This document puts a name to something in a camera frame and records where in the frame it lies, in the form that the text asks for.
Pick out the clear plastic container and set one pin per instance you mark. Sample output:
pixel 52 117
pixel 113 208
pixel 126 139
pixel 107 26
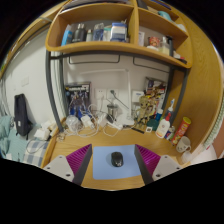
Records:
pixel 72 123

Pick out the teal quilt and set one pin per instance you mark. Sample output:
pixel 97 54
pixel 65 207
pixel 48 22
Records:
pixel 5 133

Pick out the white wall box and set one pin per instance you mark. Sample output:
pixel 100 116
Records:
pixel 137 96

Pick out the robot model kit box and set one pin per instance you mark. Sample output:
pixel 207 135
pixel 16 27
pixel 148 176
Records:
pixel 78 98

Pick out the small white desk clock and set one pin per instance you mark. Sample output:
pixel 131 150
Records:
pixel 148 129

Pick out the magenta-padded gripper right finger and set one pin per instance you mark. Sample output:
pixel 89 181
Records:
pixel 166 165

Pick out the grey metal post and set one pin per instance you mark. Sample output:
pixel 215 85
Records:
pixel 53 93

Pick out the blue bottle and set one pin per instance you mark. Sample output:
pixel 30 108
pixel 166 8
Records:
pixel 159 115

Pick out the blue plaid blanket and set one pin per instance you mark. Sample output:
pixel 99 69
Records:
pixel 35 151

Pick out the light blue mouse pad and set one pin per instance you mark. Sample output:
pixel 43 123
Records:
pixel 101 163

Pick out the teal box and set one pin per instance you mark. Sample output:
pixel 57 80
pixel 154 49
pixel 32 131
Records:
pixel 153 125

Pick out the white wall socket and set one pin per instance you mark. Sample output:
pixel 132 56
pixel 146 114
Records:
pixel 113 95
pixel 100 93

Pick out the black computer mouse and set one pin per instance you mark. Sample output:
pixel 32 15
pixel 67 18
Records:
pixel 117 159

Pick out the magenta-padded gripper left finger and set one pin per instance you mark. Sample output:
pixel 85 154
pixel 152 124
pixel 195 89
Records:
pixel 58 165

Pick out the steel cup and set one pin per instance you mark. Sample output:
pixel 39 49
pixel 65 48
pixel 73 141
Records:
pixel 112 110

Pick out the white power strip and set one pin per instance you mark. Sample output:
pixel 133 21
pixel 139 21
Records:
pixel 115 125

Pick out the colourful figure box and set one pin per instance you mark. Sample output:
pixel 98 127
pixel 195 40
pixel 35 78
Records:
pixel 156 87

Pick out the tree creature figurine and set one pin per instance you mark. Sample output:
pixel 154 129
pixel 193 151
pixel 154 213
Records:
pixel 145 111

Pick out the white mug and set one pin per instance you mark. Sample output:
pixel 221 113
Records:
pixel 183 144

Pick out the red snack can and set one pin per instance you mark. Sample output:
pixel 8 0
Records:
pixel 181 130

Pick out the white power adapter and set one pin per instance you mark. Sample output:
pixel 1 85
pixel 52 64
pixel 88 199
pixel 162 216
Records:
pixel 101 119

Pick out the wooden shelf unit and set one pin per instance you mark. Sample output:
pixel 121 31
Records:
pixel 93 46

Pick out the black backpack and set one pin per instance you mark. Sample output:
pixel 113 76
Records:
pixel 22 115

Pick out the white charger block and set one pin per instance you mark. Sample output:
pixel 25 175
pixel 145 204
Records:
pixel 87 121

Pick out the white pump lotion bottle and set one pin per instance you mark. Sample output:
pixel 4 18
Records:
pixel 162 128

